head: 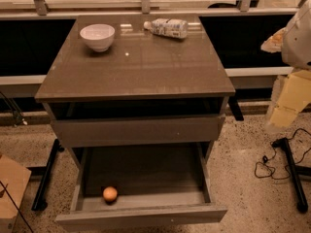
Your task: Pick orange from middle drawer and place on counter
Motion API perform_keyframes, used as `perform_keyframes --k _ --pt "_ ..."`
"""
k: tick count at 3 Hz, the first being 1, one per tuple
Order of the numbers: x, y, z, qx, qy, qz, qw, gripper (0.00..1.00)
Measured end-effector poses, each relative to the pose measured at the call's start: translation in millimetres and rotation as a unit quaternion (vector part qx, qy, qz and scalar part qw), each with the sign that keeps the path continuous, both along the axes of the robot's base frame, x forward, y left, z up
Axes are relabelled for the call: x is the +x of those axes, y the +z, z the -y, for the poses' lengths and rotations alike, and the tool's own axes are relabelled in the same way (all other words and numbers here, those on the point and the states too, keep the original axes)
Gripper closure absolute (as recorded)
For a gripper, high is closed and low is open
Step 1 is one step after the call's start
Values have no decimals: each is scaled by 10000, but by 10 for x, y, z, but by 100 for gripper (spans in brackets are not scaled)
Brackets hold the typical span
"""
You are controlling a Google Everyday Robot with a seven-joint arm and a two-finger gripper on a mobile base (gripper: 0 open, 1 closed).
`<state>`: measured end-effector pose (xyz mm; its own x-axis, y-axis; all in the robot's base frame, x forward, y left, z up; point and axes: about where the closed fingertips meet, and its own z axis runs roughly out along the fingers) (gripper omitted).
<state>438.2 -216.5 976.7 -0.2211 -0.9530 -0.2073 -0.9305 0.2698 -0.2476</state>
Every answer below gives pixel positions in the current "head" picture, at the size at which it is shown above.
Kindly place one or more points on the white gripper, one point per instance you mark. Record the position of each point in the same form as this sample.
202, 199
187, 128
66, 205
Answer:
298, 43

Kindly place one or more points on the orange fruit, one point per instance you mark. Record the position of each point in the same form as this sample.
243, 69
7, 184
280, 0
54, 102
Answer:
110, 194

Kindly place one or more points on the grey drawer cabinet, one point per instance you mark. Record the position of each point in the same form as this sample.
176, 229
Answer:
140, 76

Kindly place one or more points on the closed top drawer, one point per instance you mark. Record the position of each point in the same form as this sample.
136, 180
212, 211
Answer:
100, 133

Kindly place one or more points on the open middle drawer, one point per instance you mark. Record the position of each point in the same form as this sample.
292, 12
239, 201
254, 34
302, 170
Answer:
164, 184

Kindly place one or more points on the black right table leg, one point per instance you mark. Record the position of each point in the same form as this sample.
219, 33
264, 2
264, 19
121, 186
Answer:
295, 171

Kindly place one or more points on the black table leg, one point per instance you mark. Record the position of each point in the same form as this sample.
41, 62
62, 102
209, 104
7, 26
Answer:
44, 172
295, 171

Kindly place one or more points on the clear plastic water bottle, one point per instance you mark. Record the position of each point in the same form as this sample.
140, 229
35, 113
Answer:
168, 27

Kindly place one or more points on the white ceramic bowl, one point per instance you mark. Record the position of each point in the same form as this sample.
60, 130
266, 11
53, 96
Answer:
98, 37

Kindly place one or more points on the black left table leg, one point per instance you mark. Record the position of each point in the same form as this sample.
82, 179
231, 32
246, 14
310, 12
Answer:
44, 172

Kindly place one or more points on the cardboard box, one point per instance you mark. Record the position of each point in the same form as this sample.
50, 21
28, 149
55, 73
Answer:
14, 179

